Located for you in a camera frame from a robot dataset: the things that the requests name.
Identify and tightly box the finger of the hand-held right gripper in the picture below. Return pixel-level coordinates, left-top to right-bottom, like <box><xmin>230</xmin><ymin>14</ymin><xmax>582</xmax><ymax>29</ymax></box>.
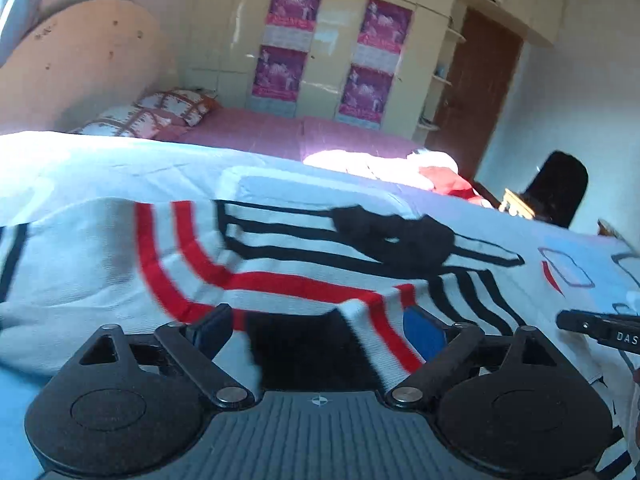
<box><xmin>556</xmin><ymin>309</ymin><xmax>607</xmax><ymax>335</ymax></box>

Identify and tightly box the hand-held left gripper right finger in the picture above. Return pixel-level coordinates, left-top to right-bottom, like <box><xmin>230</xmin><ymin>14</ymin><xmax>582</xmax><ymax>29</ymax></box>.
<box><xmin>387</xmin><ymin>306</ymin><xmax>581</xmax><ymax>408</ymax></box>

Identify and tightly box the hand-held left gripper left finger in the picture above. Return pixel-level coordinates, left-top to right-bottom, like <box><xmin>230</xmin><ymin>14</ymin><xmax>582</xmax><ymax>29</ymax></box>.
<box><xmin>67</xmin><ymin>304</ymin><xmax>253</xmax><ymax>408</ymax></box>

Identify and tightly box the striped white red black sweater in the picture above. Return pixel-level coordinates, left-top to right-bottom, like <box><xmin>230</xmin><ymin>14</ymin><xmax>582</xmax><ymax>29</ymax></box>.
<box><xmin>0</xmin><ymin>195</ymin><xmax>633</xmax><ymax>480</ymax></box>

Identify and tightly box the wooden stool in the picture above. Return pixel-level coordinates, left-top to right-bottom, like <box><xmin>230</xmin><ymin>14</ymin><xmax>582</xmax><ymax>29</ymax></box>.
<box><xmin>497</xmin><ymin>187</ymin><xmax>538</xmax><ymax>221</ymax></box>

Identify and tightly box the black chair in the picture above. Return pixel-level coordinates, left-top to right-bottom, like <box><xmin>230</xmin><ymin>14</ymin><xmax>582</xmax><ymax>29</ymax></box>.
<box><xmin>522</xmin><ymin>150</ymin><xmax>588</xmax><ymax>228</ymax></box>

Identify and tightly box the red garment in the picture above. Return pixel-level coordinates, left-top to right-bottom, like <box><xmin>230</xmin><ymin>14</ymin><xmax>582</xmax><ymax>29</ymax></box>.
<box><xmin>420</xmin><ymin>165</ymin><xmax>496</xmax><ymax>208</ymax></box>

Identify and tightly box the white crumpled cloth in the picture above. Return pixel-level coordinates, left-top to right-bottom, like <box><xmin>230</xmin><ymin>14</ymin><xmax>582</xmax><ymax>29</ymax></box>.
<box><xmin>304</xmin><ymin>149</ymin><xmax>458</xmax><ymax>191</ymax></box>

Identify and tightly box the light blue printed blanket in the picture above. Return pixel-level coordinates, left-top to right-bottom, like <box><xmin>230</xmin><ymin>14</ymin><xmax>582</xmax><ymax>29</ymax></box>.
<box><xmin>0</xmin><ymin>130</ymin><xmax>640</xmax><ymax>480</ymax></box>

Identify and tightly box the pink checked bedsheet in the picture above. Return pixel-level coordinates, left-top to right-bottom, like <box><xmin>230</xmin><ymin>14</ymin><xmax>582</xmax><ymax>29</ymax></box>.
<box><xmin>70</xmin><ymin>107</ymin><xmax>481</xmax><ymax>196</ymax></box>

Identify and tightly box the white patterned pillow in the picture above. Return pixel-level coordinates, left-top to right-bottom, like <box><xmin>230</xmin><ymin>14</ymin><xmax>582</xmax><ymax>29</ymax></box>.
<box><xmin>70</xmin><ymin>105</ymin><xmax>173</xmax><ymax>139</ymax></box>
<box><xmin>137</xmin><ymin>89</ymin><xmax>221</xmax><ymax>127</ymax></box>

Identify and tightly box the brown wooden door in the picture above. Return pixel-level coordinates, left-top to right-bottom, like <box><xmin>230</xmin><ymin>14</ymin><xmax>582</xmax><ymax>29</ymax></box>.
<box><xmin>430</xmin><ymin>7</ymin><xmax>523</xmax><ymax>181</ymax></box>

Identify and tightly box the cream open corner shelf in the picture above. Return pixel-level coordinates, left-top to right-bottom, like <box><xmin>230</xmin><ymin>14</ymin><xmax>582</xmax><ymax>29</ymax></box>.
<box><xmin>420</xmin><ymin>25</ymin><xmax>467</xmax><ymax>133</ymax></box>

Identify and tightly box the cream glossy wardrobe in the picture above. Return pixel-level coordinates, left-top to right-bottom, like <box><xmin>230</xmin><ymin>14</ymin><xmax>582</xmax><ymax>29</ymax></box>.
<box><xmin>177</xmin><ymin>0</ymin><xmax>466</xmax><ymax>141</ymax></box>

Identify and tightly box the cream rounded headboard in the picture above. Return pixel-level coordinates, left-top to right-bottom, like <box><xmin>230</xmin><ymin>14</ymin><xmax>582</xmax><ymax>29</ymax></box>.
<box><xmin>0</xmin><ymin>0</ymin><xmax>178</xmax><ymax>136</ymax></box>

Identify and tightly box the grey window curtain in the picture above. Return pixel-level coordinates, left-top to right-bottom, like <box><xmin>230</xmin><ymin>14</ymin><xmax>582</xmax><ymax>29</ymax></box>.
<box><xmin>0</xmin><ymin>0</ymin><xmax>48</xmax><ymax>66</ymax></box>

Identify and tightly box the purple wall poster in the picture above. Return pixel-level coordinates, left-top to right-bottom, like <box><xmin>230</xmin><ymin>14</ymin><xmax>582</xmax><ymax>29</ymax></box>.
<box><xmin>263</xmin><ymin>0</ymin><xmax>325</xmax><ymax>52</ymax></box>
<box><xmin>337</xmin><ymin>64</ymin><xmax>395</xmax><ymax>123</ymax></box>
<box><xmin>251</xmin><ymin>46</ymin><xmax>307</xmax><ymax>103</ymax></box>
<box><xmin>356</xmin><ymin>0</ymin><xmax>415</xmax><ymax>60</ymax></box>

